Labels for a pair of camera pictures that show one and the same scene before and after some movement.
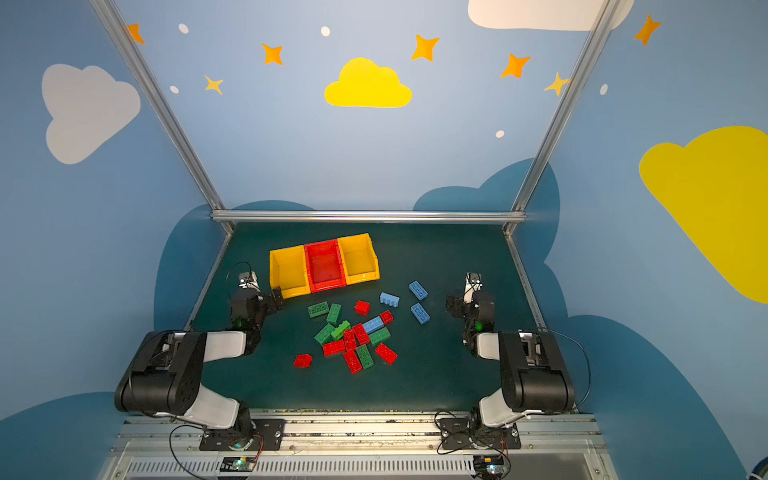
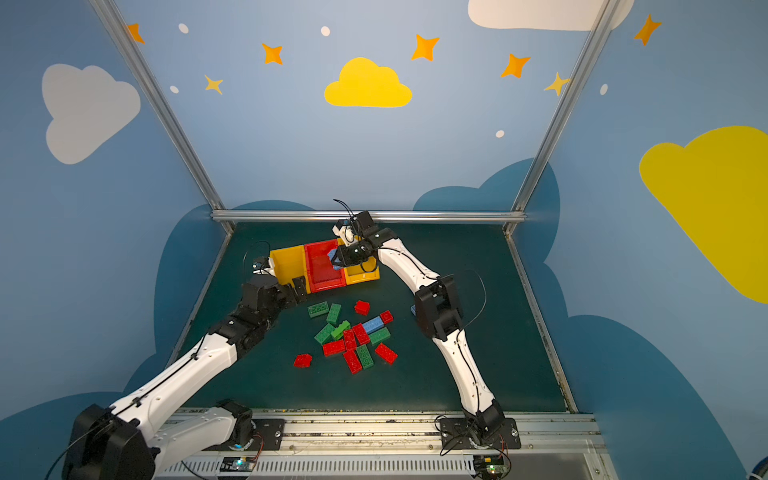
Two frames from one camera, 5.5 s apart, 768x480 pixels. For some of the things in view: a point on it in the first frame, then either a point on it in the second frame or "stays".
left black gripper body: (266, 302) -> (294, 287)
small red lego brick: (386, 317) stays
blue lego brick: (373, 325) stays
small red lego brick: (362, 308) stays
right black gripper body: (459, 306) -> (347, 255)
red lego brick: (362, 334) stays
